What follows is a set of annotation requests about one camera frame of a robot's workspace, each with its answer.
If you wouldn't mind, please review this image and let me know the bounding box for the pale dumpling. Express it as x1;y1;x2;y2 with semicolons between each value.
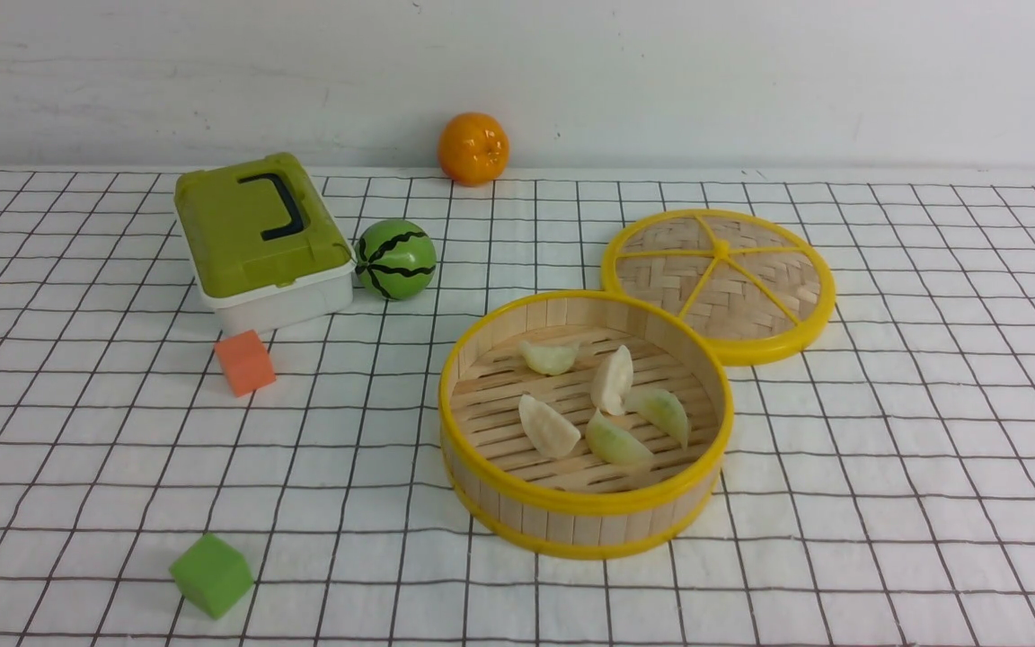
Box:
518;340;580;377

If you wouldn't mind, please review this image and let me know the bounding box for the white dumpling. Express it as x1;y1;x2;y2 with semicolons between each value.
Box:
518;394;580;459
590;345;635;415

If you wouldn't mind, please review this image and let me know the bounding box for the greenish dumpling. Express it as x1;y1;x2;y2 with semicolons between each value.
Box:
584;410;654;474
624;388;690;449

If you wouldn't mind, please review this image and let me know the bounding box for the bamboo steamer tray yellow rim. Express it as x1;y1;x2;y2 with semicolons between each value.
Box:
437;290;734;560

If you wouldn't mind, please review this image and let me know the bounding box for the woven bamboo steamer lid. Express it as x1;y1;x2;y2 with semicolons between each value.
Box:
601;208;837;366

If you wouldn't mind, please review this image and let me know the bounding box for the toy watermelon ball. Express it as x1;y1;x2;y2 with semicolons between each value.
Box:
356;218;437;300

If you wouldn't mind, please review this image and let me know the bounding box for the orange fruit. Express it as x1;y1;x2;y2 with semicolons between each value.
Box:
437;113;510;187

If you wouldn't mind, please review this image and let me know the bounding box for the green lidded white box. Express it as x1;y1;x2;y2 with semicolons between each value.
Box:
173;152;356;336

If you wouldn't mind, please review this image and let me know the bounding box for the orange foam cube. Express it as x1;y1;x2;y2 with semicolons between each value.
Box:
214;329;277;398

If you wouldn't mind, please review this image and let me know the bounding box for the green foam cube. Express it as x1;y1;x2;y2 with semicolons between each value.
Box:
169;533;254;621

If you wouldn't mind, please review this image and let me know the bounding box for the white checkered tablecloth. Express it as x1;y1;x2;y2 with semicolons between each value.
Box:
0;167;1035;646

